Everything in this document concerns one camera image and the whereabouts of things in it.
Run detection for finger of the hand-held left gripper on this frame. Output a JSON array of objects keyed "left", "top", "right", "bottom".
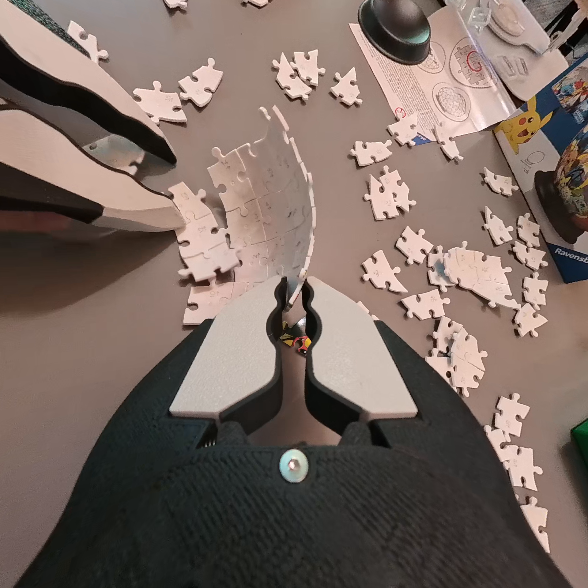
[
  {"left": 0, "top": 0, "right": 179, "bottom": 164},
  {"left": 0, "top": 103, "right": 187, "bottom": 233}
]

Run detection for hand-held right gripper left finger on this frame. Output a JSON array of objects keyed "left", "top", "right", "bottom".
[{"left": 168, "top": 276, "right": 286, "bottom": 421}]

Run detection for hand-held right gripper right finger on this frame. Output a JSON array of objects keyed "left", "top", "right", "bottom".
[{"left": 302, "top": 276, "right": 420, "bottom": 421}]

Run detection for partly built puzzle ball shell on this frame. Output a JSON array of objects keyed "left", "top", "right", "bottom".
[{"left": 168, "top": 106, "right": 321, "bottom": 328}]

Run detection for colourful printed puzzle piece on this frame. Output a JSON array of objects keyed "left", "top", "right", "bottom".
[{"left": 278, "top": 319, "right": 313, "bottom": 355}]

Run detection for scattered white puzzle pieces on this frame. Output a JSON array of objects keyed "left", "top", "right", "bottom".
[{"left": 66, "top": 0, "right": 552, "bottom": 554}]

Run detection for blue cartoon puzzle box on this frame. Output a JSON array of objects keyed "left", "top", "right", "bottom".
[{"left": 494, "top": 62, "right": 588, "bottom": 283}]

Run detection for black round ball stand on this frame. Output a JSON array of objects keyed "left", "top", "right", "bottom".
[{"left": 357, "top": 0, "right": 432, "bottom": 65}]

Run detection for white instruction sheet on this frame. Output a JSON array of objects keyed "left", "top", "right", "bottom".
[{"left": 348, "top": 9, "right": 529, "bottom": 148}]

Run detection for clear plastic bag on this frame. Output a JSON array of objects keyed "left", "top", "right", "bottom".
[{"left": 427, "top": 9, "right": 529, "bottom": 131}]

